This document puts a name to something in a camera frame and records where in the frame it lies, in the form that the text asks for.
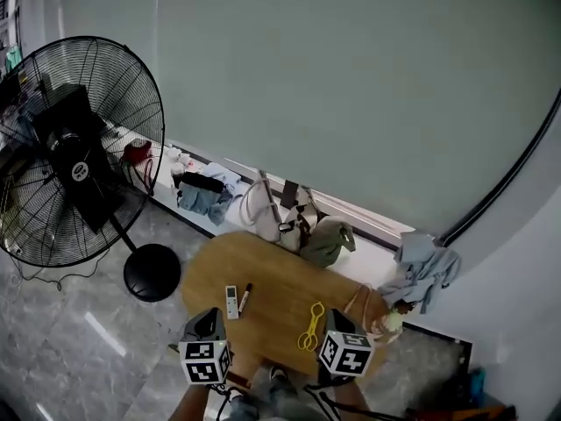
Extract blue denim clothes pile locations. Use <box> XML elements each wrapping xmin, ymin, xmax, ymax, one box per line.
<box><xmin>174</xmin><ymin>162</ymin><xmax>243</xmax><ymax>226</ymax></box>

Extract person's right forearm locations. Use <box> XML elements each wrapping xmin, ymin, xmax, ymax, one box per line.
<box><xmin>333</xmin><ymin>375</ymin><xmax>373</xmax><ymax>421</ymax></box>

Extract person's left forearm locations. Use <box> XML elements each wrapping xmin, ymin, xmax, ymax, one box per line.
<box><xmin>168</xmin><ymin>382</ymin><xmax>221</xmax><ymax>421</ymax></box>

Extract grey roller blind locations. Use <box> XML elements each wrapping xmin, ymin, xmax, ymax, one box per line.
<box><xmin>157</xmin><ymin>0</ymin><xmax>561</xmax><ymax>239</ymax></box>

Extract person's leg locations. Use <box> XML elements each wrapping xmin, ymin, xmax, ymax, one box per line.
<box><xmin>262</xmin><ymin>366</ymin><xmax>326</xmax><ymax>421</ymax></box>
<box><xmin>227</xmin><ymin>383</ymin><xmax>269</xmax><ymax>421</ymax></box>

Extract white remote control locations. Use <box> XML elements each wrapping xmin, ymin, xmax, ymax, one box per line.
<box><xmin>224</xmin><ymin>284</ymin><xmax>242</xmax><ymax>320</ymax></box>

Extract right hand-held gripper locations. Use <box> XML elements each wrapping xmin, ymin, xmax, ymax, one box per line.
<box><xmin>318</xmin><ymin>308</ymin><xmax>374</xmax><ymax>377</ymax></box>

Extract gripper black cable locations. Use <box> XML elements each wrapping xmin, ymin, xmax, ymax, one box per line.
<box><xmin>209</xmin><ymin>382</ymin><xmax>249</xmax><ymax>421</ymax></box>
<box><xmin>304</xmin><ymin>377</ymin><xmax>395</xmax><ymax>421</ymax></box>

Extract light blue crumpled garment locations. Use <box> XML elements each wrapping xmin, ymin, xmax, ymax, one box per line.
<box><xmin>379</xmin><ymin>230</ymin><xmax>462</xmax><ymax>316</ymax></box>

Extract person's right leg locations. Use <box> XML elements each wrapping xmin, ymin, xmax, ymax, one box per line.
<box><xmin>262</xmin><ymin>366</ymin><xmax>326</xmax><ymax>421</ymax></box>

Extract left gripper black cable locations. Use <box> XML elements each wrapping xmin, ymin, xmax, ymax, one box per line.
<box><xmin>209</xmin><ymin>382</ymin><xmax>249</xmax><ymax>421</ymax></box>

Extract black rectangular object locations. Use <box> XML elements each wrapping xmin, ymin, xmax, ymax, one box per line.
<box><xmin>282</xmin><ymin>180</ymin><xmax>300</xmax><ymax>209</ymax></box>

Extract yellow plastic tongs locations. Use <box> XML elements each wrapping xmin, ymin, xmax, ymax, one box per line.
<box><xmin>297</xmin><ymin>302</ymin><xmax>326</xmax><ymax>352</ymax></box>

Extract white marker with black cap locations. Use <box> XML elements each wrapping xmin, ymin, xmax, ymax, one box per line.
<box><xmin>238</xmin><ymin>282</ymin><xmax>254</xmax><ymax>315</ymax></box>

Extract red bag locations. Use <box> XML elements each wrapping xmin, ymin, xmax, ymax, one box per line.
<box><xmin>121</xmin><ymin>139</ymin><xmax>160</xmax><ymax>192</ymax></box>

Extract person's left leg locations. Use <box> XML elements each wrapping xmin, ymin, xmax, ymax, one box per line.
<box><xmin>227</xmin><ymin>383</ymin><xmax>269</xmax><ymax>421</ymax></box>

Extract beige handbag with pink straps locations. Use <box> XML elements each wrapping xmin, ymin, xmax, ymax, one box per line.
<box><xmin>239</xmin><ymin>169</ymin><xmax>284</xmax><ymax>243</ymax></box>

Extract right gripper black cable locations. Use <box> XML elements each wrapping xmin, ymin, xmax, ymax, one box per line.
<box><xmin>304</xmin><ymin>377</ymin><xmax>395</xmax><ymax>421</ymax></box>

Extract olive green bag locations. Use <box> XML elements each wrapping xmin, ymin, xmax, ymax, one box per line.
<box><xmin>300</xmin><ymin>217</ymin><xmax>358</xmax><ymax>269</ymax></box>

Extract white crumpled cloth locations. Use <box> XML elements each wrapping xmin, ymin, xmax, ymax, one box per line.
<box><xmin>165</xmin><ymin>145</ymin><xmax>195</xmax><ymax>177</ymax></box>

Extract pink transparent tote bag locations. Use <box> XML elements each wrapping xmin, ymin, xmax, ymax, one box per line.
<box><xmin>344</xmin><ymin>282</ymin><xmax>404</xmax><ymax>346</ymax></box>

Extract black garment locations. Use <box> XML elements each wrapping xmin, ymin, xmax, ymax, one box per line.
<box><xmin>174</xmin><ymin>171</ymin><xmax>225</xmax><ymax>193</ymax></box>

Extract small blue object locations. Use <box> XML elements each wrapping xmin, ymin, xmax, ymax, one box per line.
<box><xmin>471</xmin><ymin>367</ymin><xmax>488</xmax><ymax>402</ymax></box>

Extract oval wooden coffee table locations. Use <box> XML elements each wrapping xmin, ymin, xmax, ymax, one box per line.
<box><xmin>181</xmin><ymin>230</ymin><xmax>394</xmax><ymax>381</ymax></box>

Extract black pedestal fan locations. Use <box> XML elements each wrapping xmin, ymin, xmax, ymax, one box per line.
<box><xmin>0</xmin><ymin>36</ymin><xmax>182</xmax><ymax>303</ymax></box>

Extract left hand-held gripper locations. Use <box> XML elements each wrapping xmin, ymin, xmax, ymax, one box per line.
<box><xmin>178</xmin><ymin>307</ymin><xmax>232</xmax><ymax>387</ymax></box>

